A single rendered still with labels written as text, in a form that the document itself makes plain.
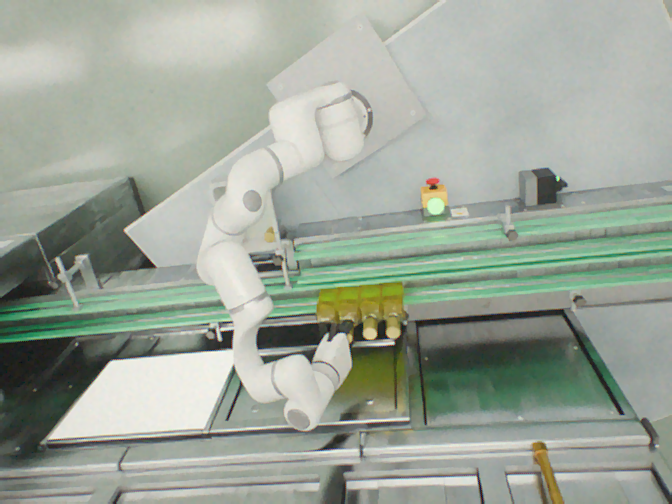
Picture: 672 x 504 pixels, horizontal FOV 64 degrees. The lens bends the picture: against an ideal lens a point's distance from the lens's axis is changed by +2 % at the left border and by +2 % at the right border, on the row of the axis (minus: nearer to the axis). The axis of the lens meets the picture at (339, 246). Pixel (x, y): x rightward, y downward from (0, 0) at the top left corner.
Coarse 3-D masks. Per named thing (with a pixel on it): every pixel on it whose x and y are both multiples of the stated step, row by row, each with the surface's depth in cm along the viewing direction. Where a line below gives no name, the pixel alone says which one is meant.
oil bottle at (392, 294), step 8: (384, 288) 141; (392, 288) 141; (400, 288) 140; (384, 296) 137; (392, 296) 137; (400, 296) 136; (384, 304) 134; (392, 304) 133; (400, 304) 133; (384, 312) 133; (392, 312) 132; (400, 312) 132; (384, 320) 134; (400, 320) 133
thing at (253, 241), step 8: (216, 184) 149; (224, 184) 149; (216, 192) 152; (224, 192) 157; (216, 200) 152; (272, 208) 151; (264, 216) 159; (272, 216) 151; (256, 224) 161; (264, 224) 160; (272, 224) 160; (248, 232) 162; (256, 232) 162; (264, 232) 162; (248, 240) 162; (256, 240) 161; (264, 240) 160; (248, 248) 157; (256, 248) 156; (264, 248) 156; (272, 248) 156
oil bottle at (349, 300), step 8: (344, 288) 144; (352, 288) 144; (360, 288) 144; (344, 296) 140; (352, 296) 139; (344, 304) 136; (352, 304) 136; (344, 312) 134; (352, 312) 134; (360, 320) 136
